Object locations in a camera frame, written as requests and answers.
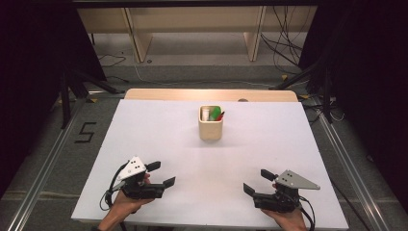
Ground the green highlighter pen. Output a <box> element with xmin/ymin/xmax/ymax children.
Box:
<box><xmin>209</xmin><ymin>106</ymin><xmax>222</xmax><ymax>122</ymax></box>

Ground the square wooden pen holder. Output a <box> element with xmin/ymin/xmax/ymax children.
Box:
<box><xmin>197</xmin><ymin>105</ymin><xmax>224</xmax><ymax>141</ymax></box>

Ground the person's left hand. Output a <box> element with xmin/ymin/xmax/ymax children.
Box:
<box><xmin>107</xmin><ymin>172</ymin><xmax>156</xmax><ymax>223</ymax></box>

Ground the black curtain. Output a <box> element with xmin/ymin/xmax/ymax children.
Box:
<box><xmin>297</xmin><ymin>0</ymin><xmax>408</xmax><ymax>215</ymax></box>
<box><xmin>0</xmin><ymin>0</ymin><xmax>108</xmax><ymax>197</ymax></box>

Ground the right hand-held gripper cable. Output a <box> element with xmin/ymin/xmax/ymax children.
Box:
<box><xmin>297</xmin><ymin>195</ymin><xmax>318</xmax><ymax>231</ymax></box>

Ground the black tripod stand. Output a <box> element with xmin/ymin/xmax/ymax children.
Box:
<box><xmin>59</xmin><ymin>67</ymin><xmax>127</xmax><ymax>130</ymax></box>
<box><xmin>268</xmin><ymin>57</ymin><xmax>335</xmax><ymax>125</ymax></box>

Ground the person's right hand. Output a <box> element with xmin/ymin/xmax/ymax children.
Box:
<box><xmin>261</xmin><ymin>207</ymin><xmax>308</xmax><ymax>231</ymax></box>

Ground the black metal frame bar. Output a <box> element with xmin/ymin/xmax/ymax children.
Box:
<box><xmin>71</xmin><ymin>0</ymin><xmax>321</xmax><ymax>9</ymax></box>

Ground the thin black floor cable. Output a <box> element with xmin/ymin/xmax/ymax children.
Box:
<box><xmin>97</xmin><ymin>53</ymin><xmax>127</xmax><ymax>68</ymax></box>

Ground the white foam board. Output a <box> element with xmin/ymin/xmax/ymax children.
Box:
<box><xmin>70</xmin><ymin>98</ymin><xmax>350</xmax><ymax>231</ymax></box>

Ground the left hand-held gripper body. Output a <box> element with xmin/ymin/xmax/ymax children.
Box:
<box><xmin>115</xmin><ymin>155</ymin><xmax>167</xmax><ymax>201</ymax></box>

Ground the tangle of black cables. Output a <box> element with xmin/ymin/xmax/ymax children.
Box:
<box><xmin>259</xmin><ymin>5</ymin><xmax>306</xmax><ymax>75</ymax></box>

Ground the metal floor rail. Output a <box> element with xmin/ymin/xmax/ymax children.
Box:
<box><xmin>311</xmin><ymin>95</ymin><xmax>392</xmax><ymax>231</ymax></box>
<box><xmin>6</xmin><ymin>98</ymin><xmax>89</xmax><ymax>231</ymax></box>

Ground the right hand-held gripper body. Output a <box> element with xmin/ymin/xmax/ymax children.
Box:
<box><xmin>252</xmin><ymin>169</ymin><xmax>321</xmax><ymax>214</ymax></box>

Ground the light wooden desk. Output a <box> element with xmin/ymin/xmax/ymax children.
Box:
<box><xmin>76</xmin><ymin>5</ymin><xmax>319</xmax><ymax>64</ymax></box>

